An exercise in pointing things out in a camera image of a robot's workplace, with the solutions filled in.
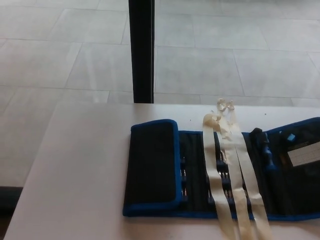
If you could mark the white printed card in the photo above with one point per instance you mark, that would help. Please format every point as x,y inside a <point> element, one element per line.
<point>303,156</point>

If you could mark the black vertical post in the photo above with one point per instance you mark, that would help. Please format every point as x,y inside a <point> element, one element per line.
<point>141,50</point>

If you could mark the small light blue block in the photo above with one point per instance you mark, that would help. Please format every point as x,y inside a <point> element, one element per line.
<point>291,137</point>

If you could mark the black toolkit pouch blue trim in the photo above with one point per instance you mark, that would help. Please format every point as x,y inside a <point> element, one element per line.
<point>152,162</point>

